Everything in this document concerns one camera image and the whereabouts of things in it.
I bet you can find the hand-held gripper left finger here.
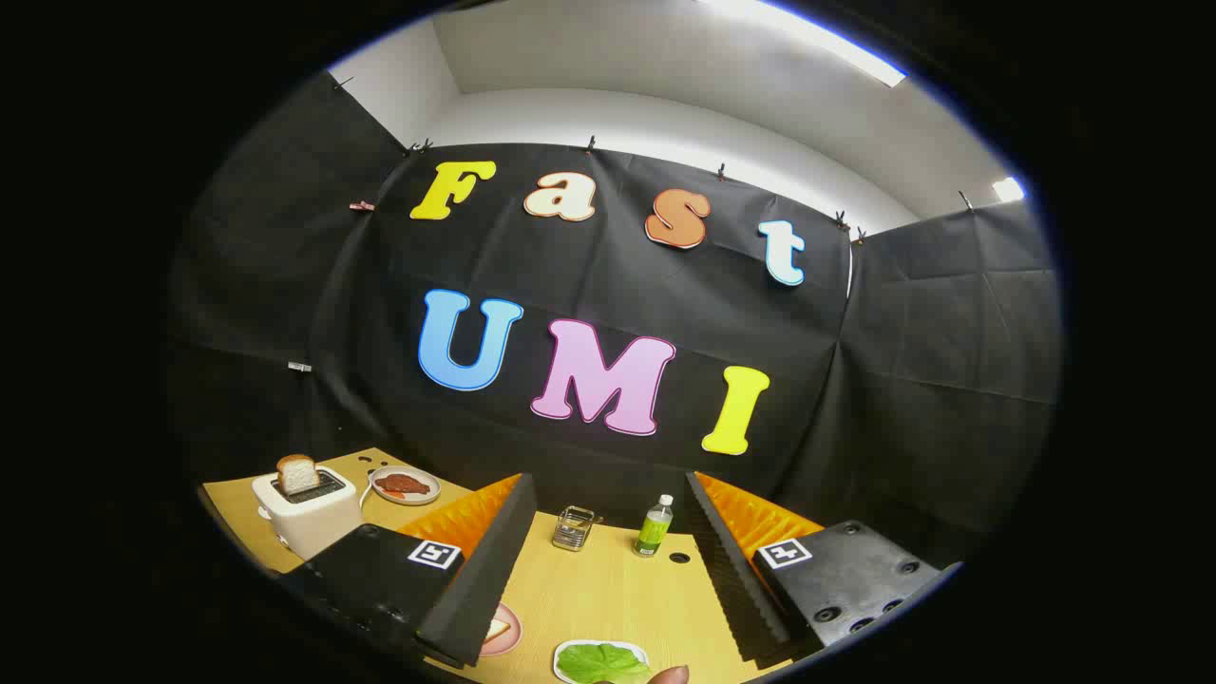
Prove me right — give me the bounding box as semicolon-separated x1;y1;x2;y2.
280;472;538;669

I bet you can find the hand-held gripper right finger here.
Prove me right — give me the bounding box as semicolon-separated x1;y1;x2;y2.
684;470;962;666

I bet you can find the green lettuce leaf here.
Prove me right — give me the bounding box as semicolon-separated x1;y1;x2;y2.
559;644;652;684

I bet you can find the toasted bread slice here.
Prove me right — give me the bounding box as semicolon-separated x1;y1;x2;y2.
276;454;321;495

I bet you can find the pink plate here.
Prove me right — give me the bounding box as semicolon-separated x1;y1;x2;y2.
478;601;523;658

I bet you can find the green label plastic bottle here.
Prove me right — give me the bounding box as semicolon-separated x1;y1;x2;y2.
634;494;675;559

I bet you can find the white plate with meat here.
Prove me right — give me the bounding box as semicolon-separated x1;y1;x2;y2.
369;465;442;506

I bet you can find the white oval plate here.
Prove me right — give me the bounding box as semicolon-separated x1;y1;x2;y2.
553;639;655;684

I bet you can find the white toaster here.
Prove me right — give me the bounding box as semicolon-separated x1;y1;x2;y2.
252;465;365;561

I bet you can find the black backdrop cloth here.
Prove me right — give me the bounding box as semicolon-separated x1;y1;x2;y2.
166;71;1063;571

